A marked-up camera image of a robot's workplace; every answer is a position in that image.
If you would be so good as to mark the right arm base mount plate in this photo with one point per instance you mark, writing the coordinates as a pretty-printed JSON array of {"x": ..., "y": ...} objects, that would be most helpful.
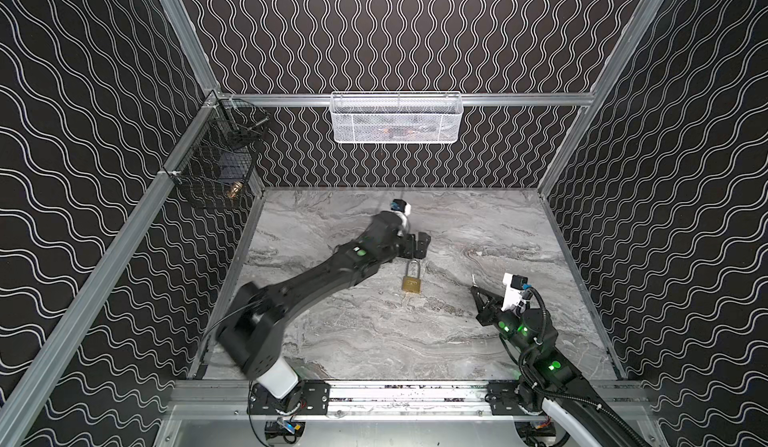
[{"x": 508, "y": 398}]

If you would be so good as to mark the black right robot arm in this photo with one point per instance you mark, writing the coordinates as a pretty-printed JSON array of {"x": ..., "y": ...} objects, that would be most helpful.
[{"x": 549, "y": 383}]

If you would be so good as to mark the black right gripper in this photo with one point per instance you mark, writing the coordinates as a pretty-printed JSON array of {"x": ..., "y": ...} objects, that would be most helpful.
[{"x": 491, "y": 310}]

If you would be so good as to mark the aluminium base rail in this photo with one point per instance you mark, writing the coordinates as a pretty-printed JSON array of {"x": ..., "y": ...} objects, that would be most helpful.
[{"x": 349, "y": 401}]

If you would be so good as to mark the white mesh wall basket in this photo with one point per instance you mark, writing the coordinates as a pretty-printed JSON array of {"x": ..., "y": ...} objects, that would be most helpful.
[{"x": 391, "y": 117}]

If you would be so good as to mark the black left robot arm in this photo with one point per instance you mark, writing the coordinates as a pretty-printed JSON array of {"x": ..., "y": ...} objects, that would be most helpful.
[{"x": 252, "y": 331}]

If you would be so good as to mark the black wire wall basket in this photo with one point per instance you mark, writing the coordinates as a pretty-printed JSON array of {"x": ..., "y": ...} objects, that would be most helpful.
[{"x": 215, "y": 174}]

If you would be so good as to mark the long shackle brass padlock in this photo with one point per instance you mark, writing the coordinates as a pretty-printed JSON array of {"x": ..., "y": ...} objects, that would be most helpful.
[{"x": 411, "y": 281}]

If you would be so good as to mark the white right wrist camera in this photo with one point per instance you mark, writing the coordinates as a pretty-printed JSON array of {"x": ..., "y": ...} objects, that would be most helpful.
[{"x": 517, "y": 293}]

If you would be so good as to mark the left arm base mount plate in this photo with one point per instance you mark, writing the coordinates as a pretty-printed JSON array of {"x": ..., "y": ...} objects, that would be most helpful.
[{"x": 308, "y": 397}]

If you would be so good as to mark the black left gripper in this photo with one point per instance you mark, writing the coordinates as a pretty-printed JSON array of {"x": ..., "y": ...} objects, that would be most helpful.
[{"x": 410, "y": 243}]

